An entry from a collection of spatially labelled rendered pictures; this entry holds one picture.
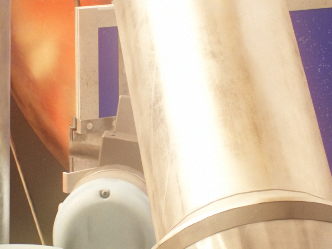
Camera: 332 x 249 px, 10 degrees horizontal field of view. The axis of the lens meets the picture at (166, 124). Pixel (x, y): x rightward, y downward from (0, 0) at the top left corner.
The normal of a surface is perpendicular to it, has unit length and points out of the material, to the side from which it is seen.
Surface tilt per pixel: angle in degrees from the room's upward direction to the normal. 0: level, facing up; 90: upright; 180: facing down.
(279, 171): 38
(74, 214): 74
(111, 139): 82
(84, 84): 90
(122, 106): 82
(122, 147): 82
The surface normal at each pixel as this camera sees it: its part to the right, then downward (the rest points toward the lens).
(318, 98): 0.45, 0.20
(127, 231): -0.02, 0.00
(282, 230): 0.11, -0.65
